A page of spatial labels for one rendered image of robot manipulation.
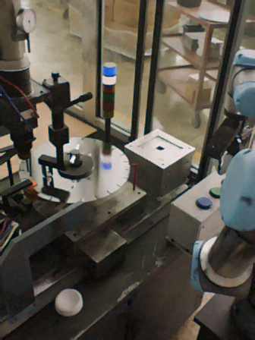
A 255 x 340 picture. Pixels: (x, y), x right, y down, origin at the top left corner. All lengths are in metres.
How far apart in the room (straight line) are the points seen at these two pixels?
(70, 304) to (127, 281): 0.18
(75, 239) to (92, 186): 0.15
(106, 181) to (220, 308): 0.46
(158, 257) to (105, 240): 0.17
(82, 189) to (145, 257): 0.28
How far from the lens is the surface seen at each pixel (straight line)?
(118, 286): 1.08
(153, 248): 1.18
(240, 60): 0.96
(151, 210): 1.28
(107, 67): 1.27
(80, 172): 1.10
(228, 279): 0.86
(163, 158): 1.29
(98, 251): 1.06
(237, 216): 0.52
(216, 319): 1.07
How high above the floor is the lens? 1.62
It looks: 36 degrees down
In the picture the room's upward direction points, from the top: 4 degrees clockwise
